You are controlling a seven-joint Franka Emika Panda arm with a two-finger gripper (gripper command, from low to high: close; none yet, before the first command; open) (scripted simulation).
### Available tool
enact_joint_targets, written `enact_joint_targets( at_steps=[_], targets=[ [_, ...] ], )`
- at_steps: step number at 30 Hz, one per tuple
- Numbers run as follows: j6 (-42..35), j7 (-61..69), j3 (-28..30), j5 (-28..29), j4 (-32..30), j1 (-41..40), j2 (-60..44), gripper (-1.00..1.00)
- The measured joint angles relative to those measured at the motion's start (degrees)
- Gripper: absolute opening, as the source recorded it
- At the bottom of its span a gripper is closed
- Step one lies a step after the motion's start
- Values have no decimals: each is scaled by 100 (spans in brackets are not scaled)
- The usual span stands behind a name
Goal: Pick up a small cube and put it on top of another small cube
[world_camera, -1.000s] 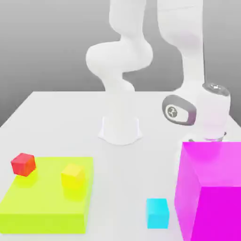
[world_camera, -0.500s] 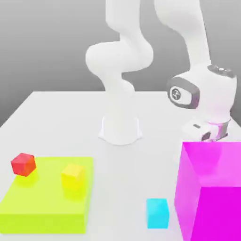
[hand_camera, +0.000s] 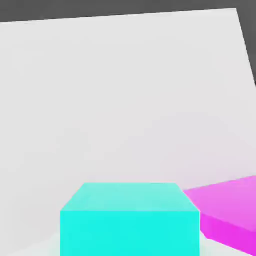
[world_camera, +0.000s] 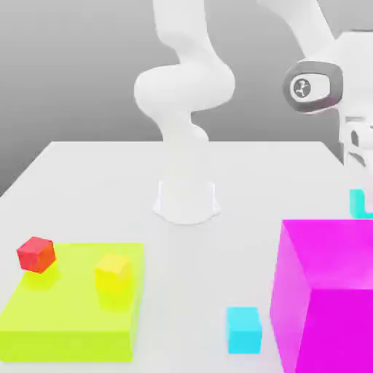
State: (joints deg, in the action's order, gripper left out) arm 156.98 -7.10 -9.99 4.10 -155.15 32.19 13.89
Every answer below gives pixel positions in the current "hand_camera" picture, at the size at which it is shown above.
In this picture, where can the small magenta cube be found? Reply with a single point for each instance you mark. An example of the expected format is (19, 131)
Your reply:
(230, 212)

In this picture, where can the small cyan cube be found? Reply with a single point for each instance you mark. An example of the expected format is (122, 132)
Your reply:
(130, 230)

